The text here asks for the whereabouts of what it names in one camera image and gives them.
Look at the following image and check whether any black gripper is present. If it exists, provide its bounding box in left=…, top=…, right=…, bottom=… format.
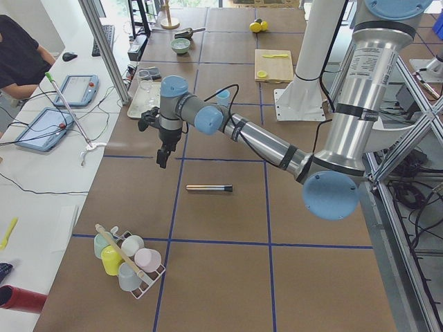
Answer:
left=156, top=127, right=181, bottom=169

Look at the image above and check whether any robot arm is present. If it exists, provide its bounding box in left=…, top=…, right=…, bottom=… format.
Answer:
left=156, top=1, right=429, bottom=221

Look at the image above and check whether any light blue plastic cup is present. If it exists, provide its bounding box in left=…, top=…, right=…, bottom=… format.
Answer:
left=216, top=89, right=230, bottom=107

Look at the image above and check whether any white cup in rack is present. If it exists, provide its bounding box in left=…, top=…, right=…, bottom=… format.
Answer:
left=121, top=235, right=145, bottom=257

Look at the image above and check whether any green cup in rack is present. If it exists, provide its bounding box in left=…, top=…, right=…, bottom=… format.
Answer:
left=93, top=233, right=109, bottom=259

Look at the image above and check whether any pink cup in rack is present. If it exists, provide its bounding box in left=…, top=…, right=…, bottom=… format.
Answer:
left=134, top=248, right=162, bottom=273

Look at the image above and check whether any yellow cup in rack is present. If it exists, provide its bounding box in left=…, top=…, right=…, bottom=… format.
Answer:
left=100, top=246, right=124, bottom=276

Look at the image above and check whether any grey cup in rack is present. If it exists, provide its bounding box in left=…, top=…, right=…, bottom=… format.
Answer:
left=118, top=262, right=142, bottom=292

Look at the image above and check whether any whole yellow lemon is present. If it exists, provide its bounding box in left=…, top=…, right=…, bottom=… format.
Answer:
left=249, top=19, right=269, bottom=33

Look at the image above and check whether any cream bear tray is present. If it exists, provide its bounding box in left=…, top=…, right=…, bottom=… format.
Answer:
left=127, top=82, right=161, bottom=120

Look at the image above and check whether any clear wine glass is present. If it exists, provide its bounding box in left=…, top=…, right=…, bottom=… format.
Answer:
left=137, top=68, right=156, bottom=109

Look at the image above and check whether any grey folded cloth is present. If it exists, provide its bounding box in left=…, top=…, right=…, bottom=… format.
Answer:
left=141, top=66, right=162, bottom=80

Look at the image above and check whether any far blue teach pendant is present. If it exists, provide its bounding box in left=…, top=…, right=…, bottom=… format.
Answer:
left=60, top=75, right=99, bottom=108

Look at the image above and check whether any blue teach pendant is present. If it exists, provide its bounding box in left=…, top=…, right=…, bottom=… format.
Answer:
left=15, top=107, right=74, bottom=152
left=60, top=75, right=99, bottom=108

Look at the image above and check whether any green bowl of ice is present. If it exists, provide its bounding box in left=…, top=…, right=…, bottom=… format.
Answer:
left=170, top=38, right=191, bottom=55

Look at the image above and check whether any steel ice scoop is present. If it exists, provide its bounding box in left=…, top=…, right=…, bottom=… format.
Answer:
left=174, top=27, right=206, bottom=39

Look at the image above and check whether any near blue teach pendant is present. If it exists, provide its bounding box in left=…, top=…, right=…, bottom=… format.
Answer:
left=15, top=107, right=74, bottom=152

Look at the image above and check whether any wooden paper towel stand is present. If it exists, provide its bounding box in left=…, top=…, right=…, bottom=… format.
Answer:
left=160, top=0, right=180, bottom=30

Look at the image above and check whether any black keyboard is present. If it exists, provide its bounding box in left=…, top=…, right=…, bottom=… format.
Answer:
left=91, top=24, right=116, bottom=57

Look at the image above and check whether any black computer mouse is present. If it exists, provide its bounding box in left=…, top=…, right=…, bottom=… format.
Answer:
left=62, top=52, right=78, bottom=62

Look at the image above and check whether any reacher grabber stick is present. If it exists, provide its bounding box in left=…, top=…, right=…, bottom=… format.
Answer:
left=45, top=72, right=107, bottom=167

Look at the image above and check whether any wooden cutting board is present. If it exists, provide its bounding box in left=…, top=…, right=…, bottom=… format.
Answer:
left=254, top=49, right=294, bottom=83

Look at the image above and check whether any yellow plastic knife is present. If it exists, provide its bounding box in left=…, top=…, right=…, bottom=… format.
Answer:
left=262, top=53, right=289, bottom=59

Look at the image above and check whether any yellow plastic spatula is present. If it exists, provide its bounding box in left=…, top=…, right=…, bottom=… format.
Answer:
left=1, top=217, right=18, bottom=250

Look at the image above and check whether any person in black shirt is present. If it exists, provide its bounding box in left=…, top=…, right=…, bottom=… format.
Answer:
left=1, top=15, right=55, bottom=100

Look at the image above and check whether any red cylinder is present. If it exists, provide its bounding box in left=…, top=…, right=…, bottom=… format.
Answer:
left=1, top=285, right=47, bottom=314

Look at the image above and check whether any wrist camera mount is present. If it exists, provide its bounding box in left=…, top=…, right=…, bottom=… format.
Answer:
left=138, top=107, right=160, bottom=132

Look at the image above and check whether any wooden rack handle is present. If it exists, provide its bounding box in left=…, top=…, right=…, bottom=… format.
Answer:
left=95, top=223, right=145, bottom=279

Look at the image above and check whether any white wire cup rack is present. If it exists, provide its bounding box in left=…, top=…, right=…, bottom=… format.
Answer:
left=111, top=226, right=165, bottom=299

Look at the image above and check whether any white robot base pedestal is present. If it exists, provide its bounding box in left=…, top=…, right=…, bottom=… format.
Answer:
left=274, top=0, right=347, bottom=121

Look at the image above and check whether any aluminium frame post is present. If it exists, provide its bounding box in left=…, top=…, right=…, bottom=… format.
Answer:
left=78, top=0, right=130, bottom=105

